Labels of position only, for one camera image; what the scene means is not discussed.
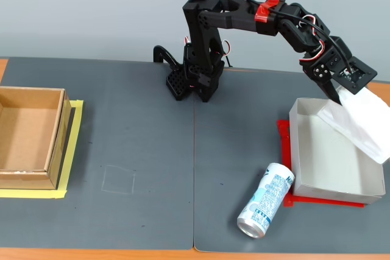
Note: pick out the yellow tape frame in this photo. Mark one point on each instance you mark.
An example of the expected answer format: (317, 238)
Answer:
(76, 138)

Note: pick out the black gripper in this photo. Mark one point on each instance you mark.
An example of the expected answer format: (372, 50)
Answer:
(320, 72)

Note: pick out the red plastic frame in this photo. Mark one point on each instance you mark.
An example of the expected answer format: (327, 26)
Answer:
(283, 144)

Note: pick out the red tape band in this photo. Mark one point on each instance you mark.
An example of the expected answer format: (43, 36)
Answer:
(265, 11)

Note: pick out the white blue drink can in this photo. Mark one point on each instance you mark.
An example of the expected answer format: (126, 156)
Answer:
(268, 199)

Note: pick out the black perforated base mount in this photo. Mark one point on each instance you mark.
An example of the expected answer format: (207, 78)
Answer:
(176, 85)

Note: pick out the brown cardboard box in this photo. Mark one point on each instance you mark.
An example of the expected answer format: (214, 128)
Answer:
(24, 132)

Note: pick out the gray paper box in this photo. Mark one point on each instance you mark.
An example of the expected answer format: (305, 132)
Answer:
(317, 156)

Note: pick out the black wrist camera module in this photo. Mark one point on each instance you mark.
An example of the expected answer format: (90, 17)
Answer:
(356, 72)

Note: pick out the black table clamp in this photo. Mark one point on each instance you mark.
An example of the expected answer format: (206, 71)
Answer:
(166, 54)

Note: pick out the white packaged sandwich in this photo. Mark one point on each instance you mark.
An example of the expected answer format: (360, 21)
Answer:
(353, 120)

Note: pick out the dark gray table mat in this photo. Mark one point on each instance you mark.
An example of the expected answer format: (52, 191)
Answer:
(243, 126)
(106, 114)

